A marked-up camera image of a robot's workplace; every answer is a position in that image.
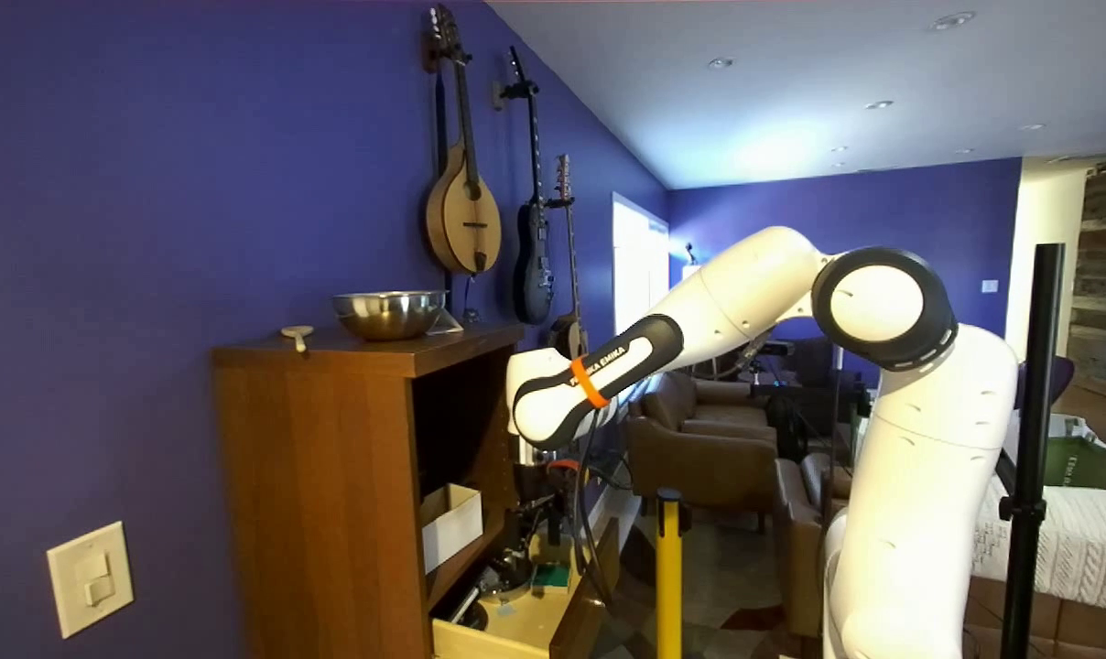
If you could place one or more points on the white quilted bed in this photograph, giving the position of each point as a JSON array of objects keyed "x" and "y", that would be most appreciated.
[{"x": 1086, "y": 551}]

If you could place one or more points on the steel mixing bowl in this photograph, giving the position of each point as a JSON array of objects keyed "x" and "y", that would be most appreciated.
[{"x": 390, "y": 311}]

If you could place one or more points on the brown sofa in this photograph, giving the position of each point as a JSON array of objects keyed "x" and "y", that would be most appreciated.
[{"x": 700, "y": 458}]

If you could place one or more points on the brown mandolin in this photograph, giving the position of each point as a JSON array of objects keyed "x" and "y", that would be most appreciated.
[{"x": 462, "y": 205}]

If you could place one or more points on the white storage box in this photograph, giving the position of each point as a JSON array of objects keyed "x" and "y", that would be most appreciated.
[{"x": 452, "y": 524}]

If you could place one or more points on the white wall outlet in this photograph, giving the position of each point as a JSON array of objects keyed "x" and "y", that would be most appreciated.
[{"x": 992, "y": 286}]

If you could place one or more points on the dark blue guitar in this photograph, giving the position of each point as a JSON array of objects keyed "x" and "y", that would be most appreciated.
[{"x": 531, "y": 259}]

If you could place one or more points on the wooden cabinet drawer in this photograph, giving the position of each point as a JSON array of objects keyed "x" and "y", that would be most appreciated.
[{"x": 530, "y": 622}]

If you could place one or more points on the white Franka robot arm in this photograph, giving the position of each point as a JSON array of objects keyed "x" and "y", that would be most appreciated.
[{"x": 907, "y": 402}]

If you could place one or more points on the yellow post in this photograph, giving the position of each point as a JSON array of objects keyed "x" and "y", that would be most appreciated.
[{"x": 669, "y": 588}]

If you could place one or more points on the dark items inside drawer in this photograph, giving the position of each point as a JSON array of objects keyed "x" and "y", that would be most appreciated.
[{"x": 511, "y": 568}]

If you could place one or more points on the brown wooden cabinet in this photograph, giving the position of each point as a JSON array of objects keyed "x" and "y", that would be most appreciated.
[{"x": 322, "y": 486}]

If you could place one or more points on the cream wall light switch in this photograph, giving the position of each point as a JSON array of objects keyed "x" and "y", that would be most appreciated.
[{"x": 90, "y": 580}]

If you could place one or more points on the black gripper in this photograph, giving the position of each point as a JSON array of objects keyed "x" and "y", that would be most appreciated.
[{"x": 563, "y": 484}]

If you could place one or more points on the black stand pole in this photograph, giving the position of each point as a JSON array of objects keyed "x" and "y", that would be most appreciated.
[{"x": 1036, "y": 450}]

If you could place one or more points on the bright white window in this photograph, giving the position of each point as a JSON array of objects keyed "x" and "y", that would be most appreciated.
[{"x": 639, "y": 259}]

